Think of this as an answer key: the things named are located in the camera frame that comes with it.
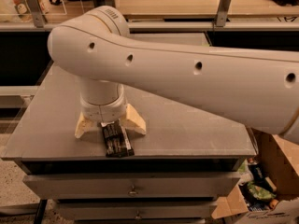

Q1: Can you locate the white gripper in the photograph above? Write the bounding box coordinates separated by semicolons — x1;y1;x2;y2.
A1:
75;89;147;139

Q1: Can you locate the black rxbar chocolate wrapper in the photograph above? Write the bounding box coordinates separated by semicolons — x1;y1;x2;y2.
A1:
102;121;135;158

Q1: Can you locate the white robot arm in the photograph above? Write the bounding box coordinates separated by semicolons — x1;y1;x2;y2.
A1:
48;6;299;144

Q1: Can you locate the upper grey drawer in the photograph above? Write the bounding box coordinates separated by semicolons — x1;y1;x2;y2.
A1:
23;172;239;200

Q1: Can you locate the grey drawer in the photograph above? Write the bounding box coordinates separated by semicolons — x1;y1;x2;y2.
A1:
23;172;239;200
57;201;217;220

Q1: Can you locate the lower grey drawer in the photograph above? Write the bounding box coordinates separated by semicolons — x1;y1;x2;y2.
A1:
57;201;217;220

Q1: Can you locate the black table leg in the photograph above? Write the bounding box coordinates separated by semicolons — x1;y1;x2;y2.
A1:
34;200;48;224

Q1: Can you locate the orange package top left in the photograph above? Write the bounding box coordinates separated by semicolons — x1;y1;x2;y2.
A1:
3;0;36;17

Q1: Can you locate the dark bottle in box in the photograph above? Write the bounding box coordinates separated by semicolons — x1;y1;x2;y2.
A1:
248;159;277;192

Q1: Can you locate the green packet in box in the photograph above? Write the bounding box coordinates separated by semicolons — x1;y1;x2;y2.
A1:
247;182;276;202

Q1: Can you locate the brown cardboard box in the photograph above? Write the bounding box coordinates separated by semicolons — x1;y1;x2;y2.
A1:
211;133;299;224

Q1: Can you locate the left metal bracket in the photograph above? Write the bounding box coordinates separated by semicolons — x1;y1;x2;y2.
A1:
26;0;46;28

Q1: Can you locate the right metal bracket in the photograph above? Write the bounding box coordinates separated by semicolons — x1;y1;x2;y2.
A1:
214;0;232;27

